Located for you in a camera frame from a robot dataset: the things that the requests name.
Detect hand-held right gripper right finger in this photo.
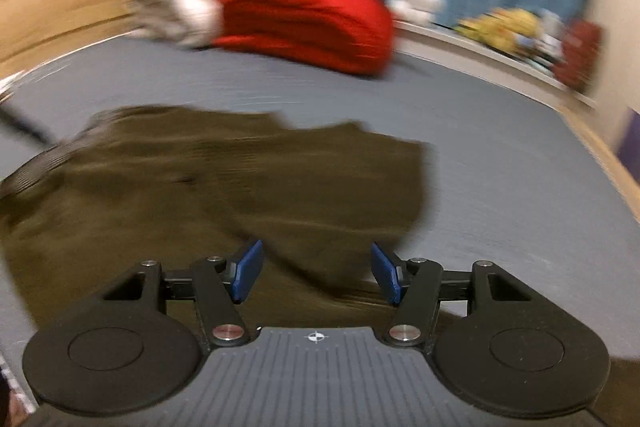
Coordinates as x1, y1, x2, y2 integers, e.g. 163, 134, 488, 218
370, 243, 536, 349

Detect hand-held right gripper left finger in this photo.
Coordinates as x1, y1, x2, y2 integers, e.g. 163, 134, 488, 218
102, 240, 264, 349

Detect olive corduroy pants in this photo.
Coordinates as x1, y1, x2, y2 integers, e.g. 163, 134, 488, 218
0, 106, 471, 360

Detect grey quilted mattress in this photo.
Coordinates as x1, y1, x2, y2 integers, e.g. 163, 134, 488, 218
0, 32, 640, 408

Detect white window sill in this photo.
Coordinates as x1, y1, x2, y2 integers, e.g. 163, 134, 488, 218
392, 19, 598, 108

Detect red folded quilt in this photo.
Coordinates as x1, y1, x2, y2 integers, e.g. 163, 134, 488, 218
212, 0, 398, 78

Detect yellow plush toy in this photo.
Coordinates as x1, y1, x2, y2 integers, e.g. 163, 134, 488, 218
457, 7, 543, 50

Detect red patterned cushion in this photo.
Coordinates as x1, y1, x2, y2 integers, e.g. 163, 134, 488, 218
555, 19, 603, 90

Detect wooden bed frame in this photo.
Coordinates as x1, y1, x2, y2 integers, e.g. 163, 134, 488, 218
560, 102, 640, 228

